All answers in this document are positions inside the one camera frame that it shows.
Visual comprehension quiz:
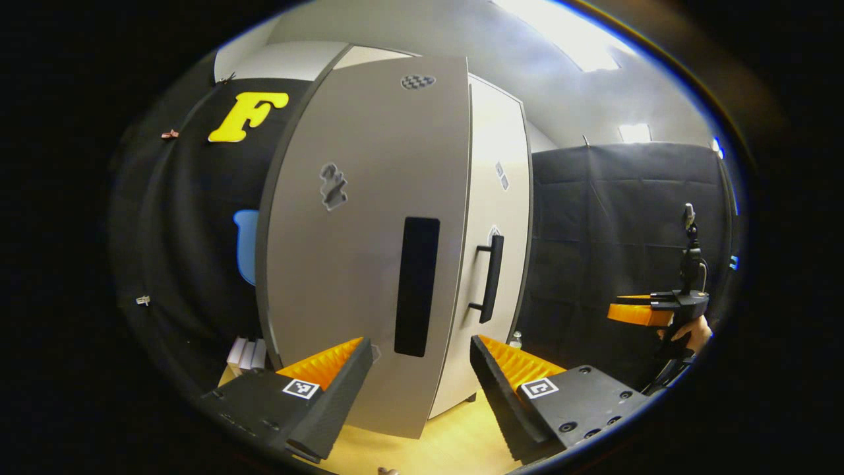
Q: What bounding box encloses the white shoe cabinet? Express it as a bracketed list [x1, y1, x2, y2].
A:
[256, 45, 533, 439]

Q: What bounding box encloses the white cabinet door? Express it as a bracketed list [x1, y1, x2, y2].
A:
[429, 74, 533, 420]
[256, 56, 472, 439]

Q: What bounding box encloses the large ceiling light panel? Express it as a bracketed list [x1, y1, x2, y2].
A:
[491, 0, 637, 72]

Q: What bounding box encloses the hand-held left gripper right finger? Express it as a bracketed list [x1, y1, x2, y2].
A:
[470, 334, 650, 464]

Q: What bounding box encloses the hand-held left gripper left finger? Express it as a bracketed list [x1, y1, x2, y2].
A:
[195, 338, 375, 462]

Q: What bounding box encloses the black door handle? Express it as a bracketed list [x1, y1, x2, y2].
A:
[394, 216, 441, 358]
[468, 234, 505, 324]

